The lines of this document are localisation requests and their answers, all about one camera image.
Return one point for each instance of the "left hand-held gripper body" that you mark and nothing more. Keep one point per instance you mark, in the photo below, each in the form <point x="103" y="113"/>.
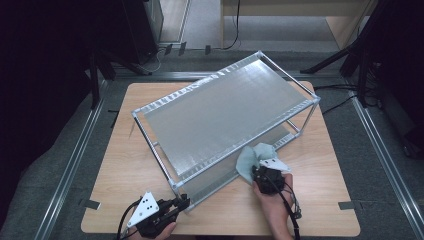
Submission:
<point x="146" y="213"/>

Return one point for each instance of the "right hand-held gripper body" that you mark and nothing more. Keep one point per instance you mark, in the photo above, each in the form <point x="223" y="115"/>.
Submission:
<point x="271" y="178"/>

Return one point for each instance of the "light blue cloth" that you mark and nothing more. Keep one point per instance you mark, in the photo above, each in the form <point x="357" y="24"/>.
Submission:
<point x="248" y="160"/>

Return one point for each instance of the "silver two-tier shelf rack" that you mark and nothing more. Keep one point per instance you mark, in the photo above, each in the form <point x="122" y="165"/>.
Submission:
<point x="226" y="113"/>

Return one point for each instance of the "person's left hand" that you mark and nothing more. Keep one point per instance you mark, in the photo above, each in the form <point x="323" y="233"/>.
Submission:
<point x="156" y="235"/>

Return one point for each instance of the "person's right hand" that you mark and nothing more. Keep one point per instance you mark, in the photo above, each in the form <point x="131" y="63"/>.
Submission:
<point x="273" y="206"/>

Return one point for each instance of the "grey tape piece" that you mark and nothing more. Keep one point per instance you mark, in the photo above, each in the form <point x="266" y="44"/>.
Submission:
<point x="347" y="205"/>
<point x="90" y="204"/>

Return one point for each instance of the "black tripod stand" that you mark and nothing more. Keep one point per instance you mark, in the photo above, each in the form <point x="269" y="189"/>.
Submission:
<point x="333" y="58"/>

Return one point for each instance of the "black metal stand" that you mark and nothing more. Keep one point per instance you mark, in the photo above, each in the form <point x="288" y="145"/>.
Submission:
<point x="95" y="83"/>

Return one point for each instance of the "light wooden desk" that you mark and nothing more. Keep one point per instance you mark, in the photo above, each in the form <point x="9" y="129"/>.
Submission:
<point x="346" y="26"/>

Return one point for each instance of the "black computer tower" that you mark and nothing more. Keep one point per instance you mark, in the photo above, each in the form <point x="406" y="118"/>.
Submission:
<point x="143" y="30"/>

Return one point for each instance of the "dark curtain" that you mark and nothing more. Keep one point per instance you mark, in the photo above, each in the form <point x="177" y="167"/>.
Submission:
<point x="40" y="66"/>
<point x="406" y="50"/>

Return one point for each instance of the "aluminium floor rail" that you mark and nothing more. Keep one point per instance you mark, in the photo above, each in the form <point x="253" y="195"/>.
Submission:
<point x="376" y="140"/>
<point x="71" y="170"/>

